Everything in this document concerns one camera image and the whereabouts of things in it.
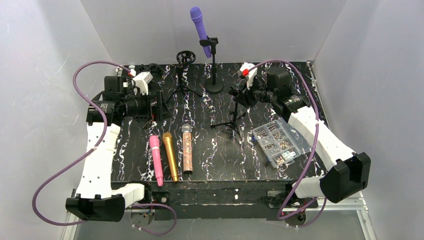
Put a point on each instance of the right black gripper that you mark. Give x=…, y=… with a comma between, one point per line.
x=245, y=97

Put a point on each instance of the purple microphone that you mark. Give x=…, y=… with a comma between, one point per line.
x=197, y=18

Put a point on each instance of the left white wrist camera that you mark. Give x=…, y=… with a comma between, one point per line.
x=142, y=80

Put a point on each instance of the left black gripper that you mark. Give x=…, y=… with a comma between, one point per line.
x=157, y=105

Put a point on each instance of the black front mounting bar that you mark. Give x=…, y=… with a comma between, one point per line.
x=221, y=199

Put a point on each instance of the tripod stand with clip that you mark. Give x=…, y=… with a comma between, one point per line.
x=234, y=123

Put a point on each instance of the round base shock mount stand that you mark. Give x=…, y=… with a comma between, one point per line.
x=155, y=69

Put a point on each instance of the round base clip stand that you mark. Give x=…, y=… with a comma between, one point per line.
x=212, y=85

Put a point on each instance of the glitter rhinestone microphone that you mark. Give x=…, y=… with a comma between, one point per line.
x=186, y=130

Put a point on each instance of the gold microphone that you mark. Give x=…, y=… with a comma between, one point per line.
x=171, y=156

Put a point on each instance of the clear plastic screw box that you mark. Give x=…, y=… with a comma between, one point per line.
x=280, y=142

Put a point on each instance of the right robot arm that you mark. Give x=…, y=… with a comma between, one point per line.
x=347, y=171

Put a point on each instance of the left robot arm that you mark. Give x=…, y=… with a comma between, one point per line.
x=95, y=200

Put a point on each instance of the pink microphone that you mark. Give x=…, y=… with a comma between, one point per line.
x=154, y=144

